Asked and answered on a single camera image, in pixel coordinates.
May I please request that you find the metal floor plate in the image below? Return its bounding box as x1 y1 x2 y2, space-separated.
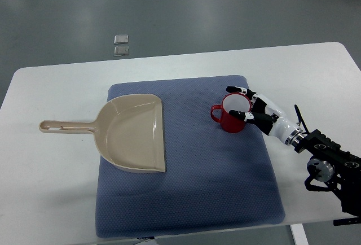
114 34 129 45
113 45 129 56

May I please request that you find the white table leg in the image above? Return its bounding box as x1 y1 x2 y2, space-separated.
290 224 309 245

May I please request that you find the beige plastic dustpan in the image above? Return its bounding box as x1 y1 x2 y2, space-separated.
39 94 166 173

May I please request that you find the upper metal floor plate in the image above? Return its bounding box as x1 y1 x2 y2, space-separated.
114 34 129 45

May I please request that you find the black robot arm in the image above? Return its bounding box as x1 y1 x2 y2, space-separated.
285 127 360 217

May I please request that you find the blue textured mat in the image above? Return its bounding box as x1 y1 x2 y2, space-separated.
95 75 285 238

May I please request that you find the lower metal floor plate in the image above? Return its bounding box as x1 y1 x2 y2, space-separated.
113 45 129 56

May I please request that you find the red cup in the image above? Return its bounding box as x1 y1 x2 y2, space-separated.
210 93 252 134

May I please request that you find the black table control panel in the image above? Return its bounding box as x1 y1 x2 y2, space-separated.
333 217 361 226

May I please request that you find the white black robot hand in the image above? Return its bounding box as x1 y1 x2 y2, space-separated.
226 86 306 146

